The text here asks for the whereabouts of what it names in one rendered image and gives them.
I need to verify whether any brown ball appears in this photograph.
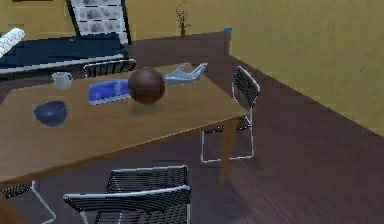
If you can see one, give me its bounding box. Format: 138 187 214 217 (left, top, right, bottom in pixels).
127 67 166 105

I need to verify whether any brown wooden table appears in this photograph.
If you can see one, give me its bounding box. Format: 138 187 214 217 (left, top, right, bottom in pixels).
0 62 250 188

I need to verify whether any blue book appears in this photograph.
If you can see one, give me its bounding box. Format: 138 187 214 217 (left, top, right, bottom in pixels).
87 78 132 107

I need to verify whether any green house plant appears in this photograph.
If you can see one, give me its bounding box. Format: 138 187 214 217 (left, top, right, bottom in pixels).
175 0 191 38

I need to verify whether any black framed picture board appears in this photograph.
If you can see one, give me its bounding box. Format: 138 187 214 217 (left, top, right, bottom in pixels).
65 0 133 46

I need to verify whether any grey mug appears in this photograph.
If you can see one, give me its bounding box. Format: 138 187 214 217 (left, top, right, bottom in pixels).
51 71 74 91

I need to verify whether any dark blue bowl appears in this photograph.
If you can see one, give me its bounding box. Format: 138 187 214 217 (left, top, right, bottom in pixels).
32 100 69 128

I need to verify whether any white patterned pillow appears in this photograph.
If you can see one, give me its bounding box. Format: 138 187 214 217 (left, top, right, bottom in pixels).
0 27 26 58

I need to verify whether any black metal frame chair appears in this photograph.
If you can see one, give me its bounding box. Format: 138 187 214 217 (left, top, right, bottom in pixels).
200 65 261 164
0 180 58 224
62 165 192 224
82 58 138 79

